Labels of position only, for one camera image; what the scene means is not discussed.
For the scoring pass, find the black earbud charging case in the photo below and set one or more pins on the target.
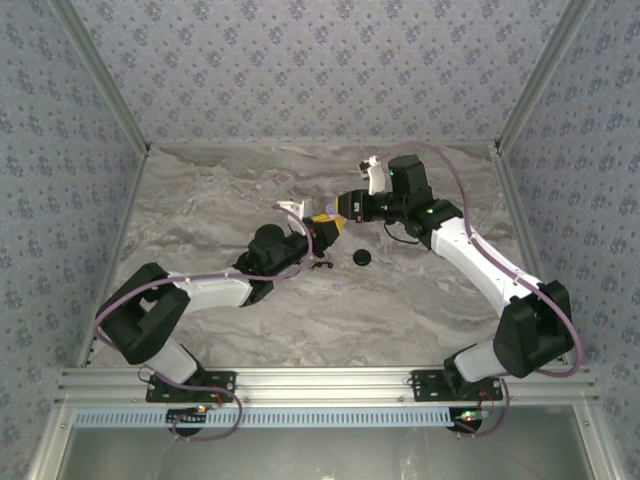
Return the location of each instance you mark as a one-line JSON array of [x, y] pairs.
[[362, 257]]

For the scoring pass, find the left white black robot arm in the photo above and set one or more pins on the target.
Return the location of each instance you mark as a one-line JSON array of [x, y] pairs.
[[210, 292]]

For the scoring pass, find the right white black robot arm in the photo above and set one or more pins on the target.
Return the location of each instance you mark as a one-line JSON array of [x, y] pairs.
[[480, 260]]

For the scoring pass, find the left black circuit board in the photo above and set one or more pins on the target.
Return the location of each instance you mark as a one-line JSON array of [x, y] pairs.
[[185, 416]]

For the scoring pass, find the black circuit board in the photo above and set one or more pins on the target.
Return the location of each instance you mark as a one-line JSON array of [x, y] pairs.
[[185, 416], [467, 421]]

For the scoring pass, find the grey metal panel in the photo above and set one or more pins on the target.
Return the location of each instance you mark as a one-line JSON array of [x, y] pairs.
[[325, 455]]

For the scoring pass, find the right black circuit board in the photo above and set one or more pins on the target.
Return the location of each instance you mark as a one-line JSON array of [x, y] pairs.
[[467, 421]]

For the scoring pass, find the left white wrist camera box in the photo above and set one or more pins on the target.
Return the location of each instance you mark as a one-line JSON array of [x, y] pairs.
[[295, 209]]

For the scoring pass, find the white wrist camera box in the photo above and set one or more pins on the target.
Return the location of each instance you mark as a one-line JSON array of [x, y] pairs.
[[375, 175], [295, 209]]

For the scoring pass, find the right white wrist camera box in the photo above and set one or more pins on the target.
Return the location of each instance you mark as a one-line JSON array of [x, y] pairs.
[[375, 175]]

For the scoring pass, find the aluminium rear rail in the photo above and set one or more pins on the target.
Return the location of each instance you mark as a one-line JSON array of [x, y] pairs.
[[275, 144]]

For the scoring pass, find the right aluminium side rail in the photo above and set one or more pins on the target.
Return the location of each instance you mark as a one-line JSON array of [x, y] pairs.
[[515, 200]]

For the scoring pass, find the aluminium side rail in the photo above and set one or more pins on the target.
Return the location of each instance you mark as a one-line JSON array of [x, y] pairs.
[[131, 200], [515, 200]]

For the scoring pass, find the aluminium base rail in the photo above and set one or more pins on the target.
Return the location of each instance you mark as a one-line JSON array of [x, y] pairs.
[[325, 385]]

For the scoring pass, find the left aluminium side rail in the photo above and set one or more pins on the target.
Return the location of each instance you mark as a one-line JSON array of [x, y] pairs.
[[131, 200]]

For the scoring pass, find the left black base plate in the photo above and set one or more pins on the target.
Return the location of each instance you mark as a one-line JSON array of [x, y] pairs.
[[222, 398]]

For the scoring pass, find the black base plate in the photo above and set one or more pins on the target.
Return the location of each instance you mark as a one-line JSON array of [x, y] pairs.
[[222, 398], [425, 392]]

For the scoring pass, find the right aluminium corner post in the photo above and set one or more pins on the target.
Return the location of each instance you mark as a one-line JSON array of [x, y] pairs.
[[540, 75]]

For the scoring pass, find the aluminium corner post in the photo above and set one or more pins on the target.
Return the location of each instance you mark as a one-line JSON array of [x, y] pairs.
[[540, 75], [104, 75]]

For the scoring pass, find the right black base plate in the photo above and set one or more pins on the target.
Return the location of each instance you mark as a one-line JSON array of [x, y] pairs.
[[425, 392]]

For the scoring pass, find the left aluminium corner post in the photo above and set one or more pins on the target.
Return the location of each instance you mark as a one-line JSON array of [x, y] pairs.
[[104, 75]]

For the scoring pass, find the left aluminium frame leg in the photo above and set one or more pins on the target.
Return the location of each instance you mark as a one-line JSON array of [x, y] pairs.
[[49, 450]]

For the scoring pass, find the aluminium frame leg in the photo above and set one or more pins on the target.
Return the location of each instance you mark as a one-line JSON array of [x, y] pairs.
[[49, 450], [599, 450]]

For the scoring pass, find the right aluminium frame leg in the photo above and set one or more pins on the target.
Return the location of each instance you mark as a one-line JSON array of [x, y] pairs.
[[599, 450]]

